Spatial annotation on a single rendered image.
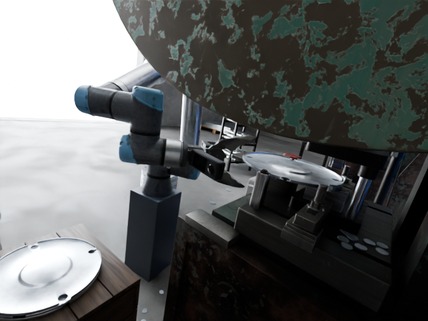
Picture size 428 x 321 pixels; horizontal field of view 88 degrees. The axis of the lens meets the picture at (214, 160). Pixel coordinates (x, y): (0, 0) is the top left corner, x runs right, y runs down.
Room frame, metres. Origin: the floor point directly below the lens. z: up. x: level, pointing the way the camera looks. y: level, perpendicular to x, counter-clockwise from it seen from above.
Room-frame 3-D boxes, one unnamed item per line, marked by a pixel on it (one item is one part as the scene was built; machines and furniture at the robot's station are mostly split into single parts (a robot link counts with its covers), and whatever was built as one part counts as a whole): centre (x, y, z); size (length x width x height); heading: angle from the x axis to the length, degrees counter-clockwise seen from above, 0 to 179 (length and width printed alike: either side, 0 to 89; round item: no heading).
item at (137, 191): (1.02, 0.26, 0.23); 0.18 x 0.18 x 0.45; 64
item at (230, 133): (3.22, -0.29, 0.48); 0.46 x 0.43 x 0.95; 33
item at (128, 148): (0.55, 0.19, 0.78); 0.11 x 0.08 x 0.09; 106
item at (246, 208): (0.57, -0.33, 0.68); 0.45 x 0.30 x 0.06; 143
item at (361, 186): (0.47, -0.33, 0.81); 0.02 x 0.02 x 0.14
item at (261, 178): (0.51, -0.12, 0.75); 0.03 x 0.03 x 0.10; 53
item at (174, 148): (0.58, 0.11, 0.78); 0.08 x 0.05 x 0.08; 16
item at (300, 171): (0.65, -0.23, 0.78); 0.29 x 0.29 x 0.01
